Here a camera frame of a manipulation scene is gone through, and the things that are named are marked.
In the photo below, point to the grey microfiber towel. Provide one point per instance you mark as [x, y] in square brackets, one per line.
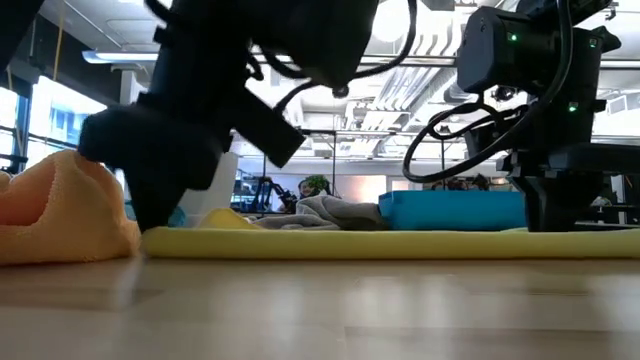
[340, 212]

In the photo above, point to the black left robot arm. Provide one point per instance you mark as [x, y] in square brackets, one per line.
[200, 60]

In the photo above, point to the orange microfiber towel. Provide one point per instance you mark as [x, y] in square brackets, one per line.
[60, 225]

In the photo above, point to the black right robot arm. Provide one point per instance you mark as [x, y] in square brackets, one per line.
[500, 50]

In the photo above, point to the blue plastic bin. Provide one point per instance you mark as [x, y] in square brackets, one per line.
[450, 210]

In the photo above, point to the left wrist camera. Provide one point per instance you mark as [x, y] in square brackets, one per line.
[270, 132]

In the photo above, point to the green potted plant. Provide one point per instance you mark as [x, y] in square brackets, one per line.
[317, 181]

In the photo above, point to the person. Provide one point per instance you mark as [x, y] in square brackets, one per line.
[304, 190]

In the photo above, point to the black lab robot arm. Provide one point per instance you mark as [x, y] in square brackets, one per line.
[272, 192]

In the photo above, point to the yellow microfiber towel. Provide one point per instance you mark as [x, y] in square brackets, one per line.
[350, 245]

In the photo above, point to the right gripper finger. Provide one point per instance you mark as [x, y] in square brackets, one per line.
[540, 202]
[572, 200]

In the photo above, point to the black ceiling reel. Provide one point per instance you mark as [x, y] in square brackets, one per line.
[340, 92]
[502, 94]

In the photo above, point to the black lab rig frame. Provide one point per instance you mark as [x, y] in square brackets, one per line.
[320, 132]

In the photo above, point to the long ceiling light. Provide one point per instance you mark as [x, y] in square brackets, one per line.
[120, 56]

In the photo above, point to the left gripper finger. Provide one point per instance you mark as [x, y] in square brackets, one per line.
[172, 197]
[145, 200]

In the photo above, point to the white hexagonal planter pot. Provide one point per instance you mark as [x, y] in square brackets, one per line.
[215, 195]

